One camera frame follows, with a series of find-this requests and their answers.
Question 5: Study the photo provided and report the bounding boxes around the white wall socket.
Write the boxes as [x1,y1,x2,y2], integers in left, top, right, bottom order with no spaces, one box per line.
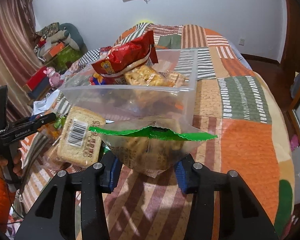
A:
[238,38,245,46]

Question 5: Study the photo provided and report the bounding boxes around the pink plush toy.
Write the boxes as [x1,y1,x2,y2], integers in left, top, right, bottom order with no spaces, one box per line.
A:
[44,67,62,88]

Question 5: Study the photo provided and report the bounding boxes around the red gift box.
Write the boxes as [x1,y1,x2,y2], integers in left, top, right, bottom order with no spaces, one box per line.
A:
[23,66,47,93]

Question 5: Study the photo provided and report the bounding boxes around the brown wooden door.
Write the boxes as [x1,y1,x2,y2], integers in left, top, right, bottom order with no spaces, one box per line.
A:
[277,0,300,112]

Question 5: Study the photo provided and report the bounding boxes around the square bread cake packet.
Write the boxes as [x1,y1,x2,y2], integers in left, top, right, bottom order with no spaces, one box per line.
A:
[57,106,106,168]

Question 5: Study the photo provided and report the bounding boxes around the patchwork striped bedspread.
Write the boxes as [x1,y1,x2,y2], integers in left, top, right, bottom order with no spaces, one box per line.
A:
[17,22,296,240]

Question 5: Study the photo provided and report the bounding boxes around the red cartoon snack bag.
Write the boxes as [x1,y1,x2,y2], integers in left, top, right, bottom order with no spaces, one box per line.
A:
[91,30,158,79]

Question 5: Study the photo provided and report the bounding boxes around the clear plastic storage bin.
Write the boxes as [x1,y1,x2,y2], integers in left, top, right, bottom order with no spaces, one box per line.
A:
[60,49,198,124]

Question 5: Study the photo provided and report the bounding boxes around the orange fried snack bag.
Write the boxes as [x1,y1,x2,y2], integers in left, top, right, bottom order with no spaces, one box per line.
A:
[38,120,63,141]

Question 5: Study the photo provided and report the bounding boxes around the green cardboard box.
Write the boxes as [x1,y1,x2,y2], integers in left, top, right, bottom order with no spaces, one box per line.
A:
[45,46,83,73]

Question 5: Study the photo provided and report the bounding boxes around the person's left hand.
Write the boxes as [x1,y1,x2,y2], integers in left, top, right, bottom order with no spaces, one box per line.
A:
[0,150,23,179]

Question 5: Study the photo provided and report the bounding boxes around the blue snack bag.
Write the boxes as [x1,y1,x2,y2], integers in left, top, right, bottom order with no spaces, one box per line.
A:
[89,73,107,85]

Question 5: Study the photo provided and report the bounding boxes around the striped pink curtain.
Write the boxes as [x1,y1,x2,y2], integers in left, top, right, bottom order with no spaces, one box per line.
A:
[0,0,42,121]

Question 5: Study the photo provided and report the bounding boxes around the grey stuffed toy pile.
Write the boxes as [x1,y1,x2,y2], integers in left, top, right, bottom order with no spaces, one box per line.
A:
[36,22,84,50]

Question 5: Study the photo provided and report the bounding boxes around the yellow puffed snack packet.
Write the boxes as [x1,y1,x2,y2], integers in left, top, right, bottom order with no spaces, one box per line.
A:
[124,65,173,87]

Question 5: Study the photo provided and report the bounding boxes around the green-top cracker bag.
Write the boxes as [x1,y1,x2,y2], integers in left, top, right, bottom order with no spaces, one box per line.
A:
[89,115,218,178]

